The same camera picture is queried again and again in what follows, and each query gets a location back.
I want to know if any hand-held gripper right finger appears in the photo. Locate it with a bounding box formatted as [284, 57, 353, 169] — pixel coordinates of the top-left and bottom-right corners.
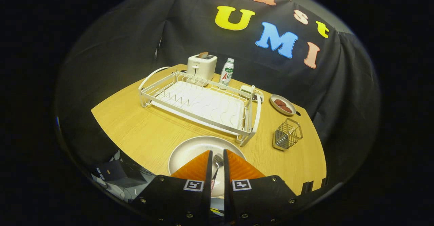
[223, 149, 314, 225]

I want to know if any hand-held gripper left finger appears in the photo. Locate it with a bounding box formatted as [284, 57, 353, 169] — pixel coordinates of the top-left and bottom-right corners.
[131, 150, 213, 225]

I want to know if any spoon with red striped handle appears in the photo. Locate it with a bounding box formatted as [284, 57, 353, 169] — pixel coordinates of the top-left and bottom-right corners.
[210, 153, 224, 194]

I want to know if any cream round plate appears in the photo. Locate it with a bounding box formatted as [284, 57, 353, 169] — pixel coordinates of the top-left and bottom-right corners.
[168, 136, 247, 198]

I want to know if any metal wire basket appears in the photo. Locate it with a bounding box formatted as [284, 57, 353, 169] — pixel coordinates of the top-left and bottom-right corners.
[272, 118, 303, 151]

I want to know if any white wire dish rack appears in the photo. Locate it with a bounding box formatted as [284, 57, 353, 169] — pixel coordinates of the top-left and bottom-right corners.
[138, 66, 262, 147]

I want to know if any grey plate with raised rim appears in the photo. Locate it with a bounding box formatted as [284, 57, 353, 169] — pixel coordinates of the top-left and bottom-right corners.
[270, 94, 297, 116]

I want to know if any white divided dish with beans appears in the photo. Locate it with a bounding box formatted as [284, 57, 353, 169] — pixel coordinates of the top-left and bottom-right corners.
[239, 85, 264, 103]

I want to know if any white drink bottle green label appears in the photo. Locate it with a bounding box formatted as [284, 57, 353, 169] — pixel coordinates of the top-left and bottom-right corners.
[219, 58, 235, 86]

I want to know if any white toaster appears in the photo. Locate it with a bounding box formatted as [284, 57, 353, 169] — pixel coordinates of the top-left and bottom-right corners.
[187, 54, 218, 87]

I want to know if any black backdrop cloth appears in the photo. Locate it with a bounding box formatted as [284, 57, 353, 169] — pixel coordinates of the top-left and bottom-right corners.
[54, 0, 380, 199]

